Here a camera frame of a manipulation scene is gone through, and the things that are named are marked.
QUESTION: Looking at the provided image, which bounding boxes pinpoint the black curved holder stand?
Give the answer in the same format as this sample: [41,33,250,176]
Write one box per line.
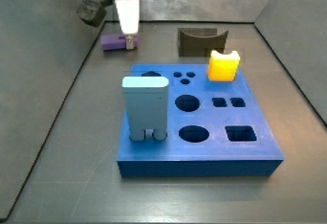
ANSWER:
[177,28,228,56]

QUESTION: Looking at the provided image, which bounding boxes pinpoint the light blue tall block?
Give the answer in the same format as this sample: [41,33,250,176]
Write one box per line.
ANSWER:
[121,77,168,141]

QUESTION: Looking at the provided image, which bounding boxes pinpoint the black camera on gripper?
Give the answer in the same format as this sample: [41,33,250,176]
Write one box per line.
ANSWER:
[75,0,105,27]

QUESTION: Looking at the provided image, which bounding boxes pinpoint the purple double-square block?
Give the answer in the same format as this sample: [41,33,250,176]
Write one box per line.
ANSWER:
[101,34,137,51]

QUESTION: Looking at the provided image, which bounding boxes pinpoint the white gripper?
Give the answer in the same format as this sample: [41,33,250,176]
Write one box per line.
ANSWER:
[114,0,138,50]

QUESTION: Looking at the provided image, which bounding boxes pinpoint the yellow notched block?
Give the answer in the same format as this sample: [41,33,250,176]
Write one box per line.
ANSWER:
[206,50,240,81]

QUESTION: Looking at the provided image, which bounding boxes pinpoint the blue peg board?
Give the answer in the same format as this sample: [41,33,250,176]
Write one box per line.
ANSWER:
[116,64,282,177]

